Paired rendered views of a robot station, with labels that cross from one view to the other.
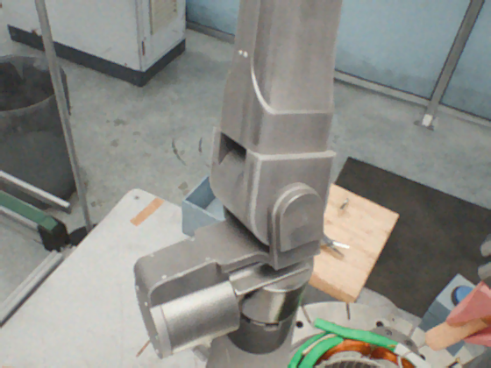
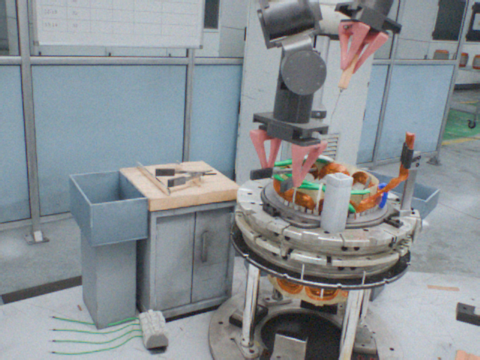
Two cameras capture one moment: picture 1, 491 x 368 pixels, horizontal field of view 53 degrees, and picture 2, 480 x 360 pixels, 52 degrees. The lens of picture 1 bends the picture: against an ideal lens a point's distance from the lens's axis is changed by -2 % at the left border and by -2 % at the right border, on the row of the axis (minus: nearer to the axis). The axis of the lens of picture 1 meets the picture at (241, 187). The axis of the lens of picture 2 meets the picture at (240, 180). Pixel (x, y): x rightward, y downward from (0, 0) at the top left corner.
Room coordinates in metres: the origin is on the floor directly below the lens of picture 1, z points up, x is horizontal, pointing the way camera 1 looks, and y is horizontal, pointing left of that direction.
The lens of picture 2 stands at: (-0.11, 0.64, 1.42)
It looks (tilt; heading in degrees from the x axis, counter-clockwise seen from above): 20 degrees down; 301
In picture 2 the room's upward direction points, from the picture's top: 5 degrees clockwise
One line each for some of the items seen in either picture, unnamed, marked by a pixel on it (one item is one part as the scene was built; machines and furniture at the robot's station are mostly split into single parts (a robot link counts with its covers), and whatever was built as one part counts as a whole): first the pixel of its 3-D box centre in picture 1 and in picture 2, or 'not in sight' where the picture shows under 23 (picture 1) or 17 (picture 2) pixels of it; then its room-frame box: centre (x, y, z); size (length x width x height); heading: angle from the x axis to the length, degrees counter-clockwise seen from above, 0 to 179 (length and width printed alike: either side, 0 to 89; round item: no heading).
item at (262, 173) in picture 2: not in sight; (261, 173); (0.25, -0.01, 1.17); 0.04 x 0.01 x 0.02; 67
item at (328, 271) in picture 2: not in sight; (321, 222); (0.20, -0.16, 1.05); 0.29 x 0.29 x 0.06
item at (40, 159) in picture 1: (29, 138); not in sight; (1.48, 0.89, 0.28); 0.38 x 0.37 x 0.56; 158
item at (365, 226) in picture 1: (318, 229); (179, 183); (0.51, -0.13, 1.05); 0.20 x 0.19 x 0.02; 63
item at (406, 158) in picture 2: not in sight; (407, 154); (0.07, -0.17, 1.21); 0.04 x 0.04 x 0.03; 63
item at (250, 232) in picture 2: not in sight; (247, 225); (0.29, -0.05, 1.05); 0.09 x 0.04 x 0.01; 153
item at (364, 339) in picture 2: not in sight; (363, 339); (0.09, -0.19, 0.83); 0.05 x 0.04 x 0.02; 117
